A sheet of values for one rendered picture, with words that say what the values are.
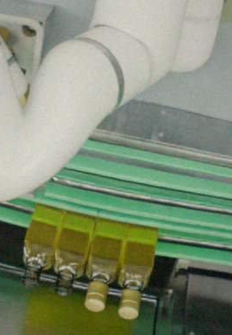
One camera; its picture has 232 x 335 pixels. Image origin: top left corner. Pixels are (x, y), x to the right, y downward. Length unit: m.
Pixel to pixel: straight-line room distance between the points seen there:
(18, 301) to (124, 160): 0.34
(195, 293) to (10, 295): 0.39
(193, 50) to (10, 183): 0.29
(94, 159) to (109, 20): 0.50
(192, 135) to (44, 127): 0.65
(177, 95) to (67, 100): 0.69
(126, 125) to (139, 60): 0.55
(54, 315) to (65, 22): 0.56
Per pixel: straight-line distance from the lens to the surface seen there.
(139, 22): 0.58
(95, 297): 0.98
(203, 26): 0.69
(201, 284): 1.29
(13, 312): 1.14
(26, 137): 0.52
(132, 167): 1.06
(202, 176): 1.08
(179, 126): 1.16
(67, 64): 0.53
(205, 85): 1.18
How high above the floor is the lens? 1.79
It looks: 55 degrees down
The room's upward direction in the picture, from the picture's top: 167 degrees counter-clockwise
